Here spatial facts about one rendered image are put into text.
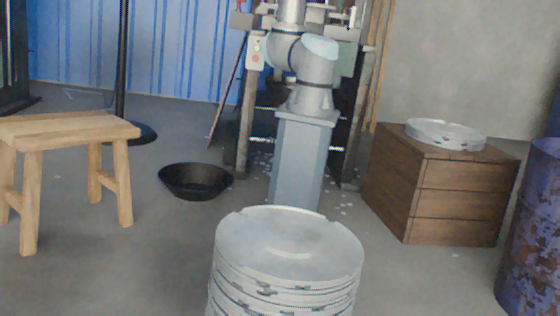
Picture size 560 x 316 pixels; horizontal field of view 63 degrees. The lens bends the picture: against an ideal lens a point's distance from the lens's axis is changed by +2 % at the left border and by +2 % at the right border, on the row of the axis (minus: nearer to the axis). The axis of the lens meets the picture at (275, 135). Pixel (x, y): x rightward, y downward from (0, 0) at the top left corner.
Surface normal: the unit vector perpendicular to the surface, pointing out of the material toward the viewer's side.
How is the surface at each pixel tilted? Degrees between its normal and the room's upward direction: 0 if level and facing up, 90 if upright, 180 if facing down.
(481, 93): 90
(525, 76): 90
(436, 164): 90
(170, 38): 90
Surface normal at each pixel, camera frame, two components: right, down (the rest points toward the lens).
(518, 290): -0.97, -0.04
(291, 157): -0.22, 0.24
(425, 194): 0.20, 0.29
